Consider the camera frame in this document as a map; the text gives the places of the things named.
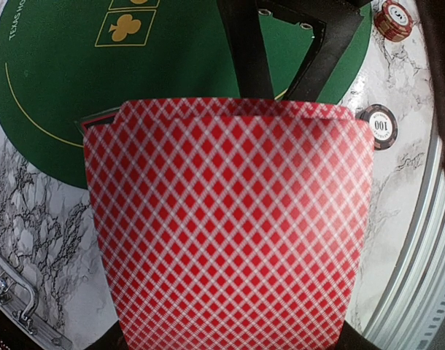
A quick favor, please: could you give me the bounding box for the front aluminium rail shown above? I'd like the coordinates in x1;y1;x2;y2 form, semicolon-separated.
364;136;445;349

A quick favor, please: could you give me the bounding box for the red playing card deck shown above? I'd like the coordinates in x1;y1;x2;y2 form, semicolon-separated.
84;98;374;349

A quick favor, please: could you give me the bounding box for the brown poker chip stack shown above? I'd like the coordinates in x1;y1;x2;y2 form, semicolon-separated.
356;104;398;151

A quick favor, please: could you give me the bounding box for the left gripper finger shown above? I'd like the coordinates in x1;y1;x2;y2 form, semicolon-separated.
217;0;274;99

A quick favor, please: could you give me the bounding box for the triangular all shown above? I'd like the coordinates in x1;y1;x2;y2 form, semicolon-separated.
74;107;120;135

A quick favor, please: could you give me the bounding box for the round green poker mat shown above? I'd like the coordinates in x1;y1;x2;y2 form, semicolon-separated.
0;1;373;188

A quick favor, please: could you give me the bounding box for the orange poker chip stack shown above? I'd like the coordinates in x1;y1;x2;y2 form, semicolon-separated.
374;1;414;42

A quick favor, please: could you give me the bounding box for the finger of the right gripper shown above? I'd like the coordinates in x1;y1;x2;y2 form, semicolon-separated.
257;0;365;102

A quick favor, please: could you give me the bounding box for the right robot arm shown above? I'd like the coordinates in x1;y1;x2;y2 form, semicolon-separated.
217;1;445;173

